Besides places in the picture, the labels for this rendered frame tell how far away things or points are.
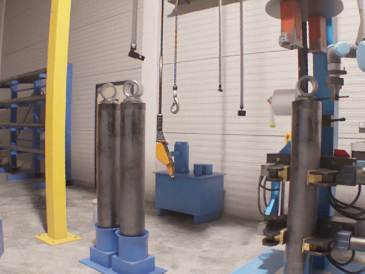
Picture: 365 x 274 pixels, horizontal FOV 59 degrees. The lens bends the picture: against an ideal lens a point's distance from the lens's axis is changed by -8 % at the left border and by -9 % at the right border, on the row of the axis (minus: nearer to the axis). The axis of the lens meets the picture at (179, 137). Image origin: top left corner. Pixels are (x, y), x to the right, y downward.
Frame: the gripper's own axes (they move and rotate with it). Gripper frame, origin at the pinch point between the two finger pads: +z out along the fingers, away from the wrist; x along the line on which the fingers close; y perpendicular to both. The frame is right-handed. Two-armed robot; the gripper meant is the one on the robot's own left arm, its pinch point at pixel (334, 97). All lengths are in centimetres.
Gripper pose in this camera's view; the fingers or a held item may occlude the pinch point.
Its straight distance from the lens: 236.2
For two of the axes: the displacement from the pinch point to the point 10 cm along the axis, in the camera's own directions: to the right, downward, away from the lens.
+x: -9.3, 0.0, -3.8
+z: -0.2, 10.0, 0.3
